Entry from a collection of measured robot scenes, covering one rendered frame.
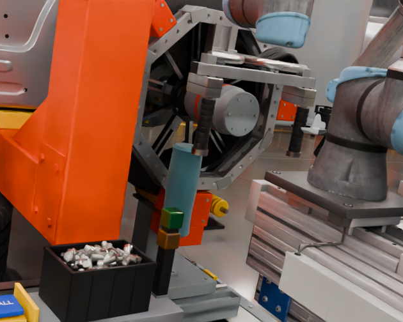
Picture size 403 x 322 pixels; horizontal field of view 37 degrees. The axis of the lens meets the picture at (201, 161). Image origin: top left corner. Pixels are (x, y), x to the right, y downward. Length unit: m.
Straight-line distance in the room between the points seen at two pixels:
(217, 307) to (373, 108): 1.26
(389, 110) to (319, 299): 0.32
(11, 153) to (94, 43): 0.50
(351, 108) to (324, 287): 0.32
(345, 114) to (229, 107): 0.60
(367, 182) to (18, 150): 0.92
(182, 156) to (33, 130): 0.40
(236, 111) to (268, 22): 0.82
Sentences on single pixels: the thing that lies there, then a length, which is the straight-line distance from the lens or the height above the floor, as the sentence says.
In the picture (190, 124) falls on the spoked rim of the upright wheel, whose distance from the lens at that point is 1.90.
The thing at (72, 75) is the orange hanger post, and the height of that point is 0.92.
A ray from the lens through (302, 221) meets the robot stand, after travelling 1.17.
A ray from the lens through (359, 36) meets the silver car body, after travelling 2.65.
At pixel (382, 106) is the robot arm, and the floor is 0.99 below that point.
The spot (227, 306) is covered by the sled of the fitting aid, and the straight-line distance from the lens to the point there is 2.17.
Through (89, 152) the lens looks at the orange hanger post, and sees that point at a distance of 1.37.
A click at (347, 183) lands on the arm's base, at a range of 1.11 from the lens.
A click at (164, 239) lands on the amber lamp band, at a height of 0.59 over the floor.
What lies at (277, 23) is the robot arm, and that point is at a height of 1.09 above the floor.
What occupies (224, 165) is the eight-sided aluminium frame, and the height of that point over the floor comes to 0.65.
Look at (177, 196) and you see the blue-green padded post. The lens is 1.67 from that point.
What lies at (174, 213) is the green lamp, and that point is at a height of 0.66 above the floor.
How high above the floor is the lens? 1.07
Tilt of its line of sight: 12 degrees down
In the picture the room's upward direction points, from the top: 10 degrees clockwise
